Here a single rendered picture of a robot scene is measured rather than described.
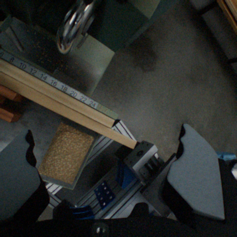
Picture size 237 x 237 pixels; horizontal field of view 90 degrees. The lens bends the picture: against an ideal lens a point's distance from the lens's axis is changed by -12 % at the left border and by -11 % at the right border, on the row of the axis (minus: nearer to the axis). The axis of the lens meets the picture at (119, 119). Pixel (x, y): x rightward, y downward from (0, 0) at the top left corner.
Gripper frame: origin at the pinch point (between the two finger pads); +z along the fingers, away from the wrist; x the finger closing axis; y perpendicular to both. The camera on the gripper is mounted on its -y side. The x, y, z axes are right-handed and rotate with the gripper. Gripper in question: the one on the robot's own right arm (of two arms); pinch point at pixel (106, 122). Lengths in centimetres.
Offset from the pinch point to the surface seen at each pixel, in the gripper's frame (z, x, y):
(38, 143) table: 11.9, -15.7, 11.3
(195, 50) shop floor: 180, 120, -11
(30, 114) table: 14.1, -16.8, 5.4
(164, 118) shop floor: 123, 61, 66
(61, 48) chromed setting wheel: 8.4, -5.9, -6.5
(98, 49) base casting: 36.3, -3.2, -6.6
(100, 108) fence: 14.0, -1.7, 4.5
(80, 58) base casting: 33.0, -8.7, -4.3
